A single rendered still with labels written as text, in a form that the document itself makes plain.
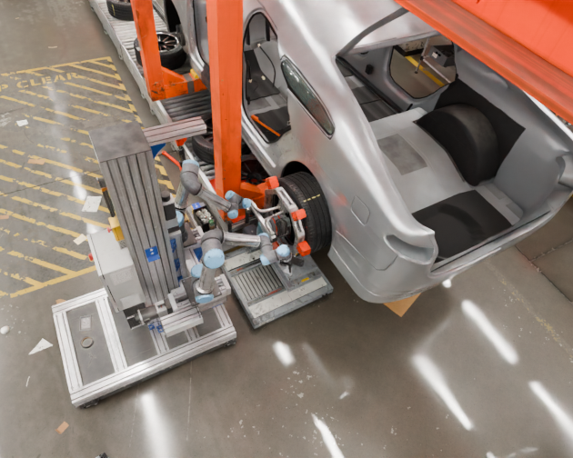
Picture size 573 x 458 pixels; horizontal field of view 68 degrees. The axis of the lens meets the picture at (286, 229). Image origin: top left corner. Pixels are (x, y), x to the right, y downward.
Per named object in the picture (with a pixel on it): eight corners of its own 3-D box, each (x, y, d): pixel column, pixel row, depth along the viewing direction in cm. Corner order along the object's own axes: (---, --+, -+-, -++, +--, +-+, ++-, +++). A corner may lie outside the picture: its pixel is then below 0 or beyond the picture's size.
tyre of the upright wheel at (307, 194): (286, 199, 391) (322, 259, 367) (265, 207, 382) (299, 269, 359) (302, 154, 335) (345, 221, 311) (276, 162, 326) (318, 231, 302)
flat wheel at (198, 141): (179, 146, 468) (177, 130, 450) (220, 120, 504) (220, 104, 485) (224, 175, 447) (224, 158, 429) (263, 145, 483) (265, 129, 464)
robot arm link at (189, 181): (185, 181, 272) (242, 214, 301) (187, 169, 279) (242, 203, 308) (175, 190, 278) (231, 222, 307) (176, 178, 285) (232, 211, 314)
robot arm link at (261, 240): (195, 233, 259) (263, 241, 286) (197, 247, 253) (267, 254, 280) (202, 222, 252) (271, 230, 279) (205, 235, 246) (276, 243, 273)
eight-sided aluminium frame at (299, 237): (299, 263, 349) (308, 221, 307) (292, 265, 347) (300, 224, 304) (268, 217, 376) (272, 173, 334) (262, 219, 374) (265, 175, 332)
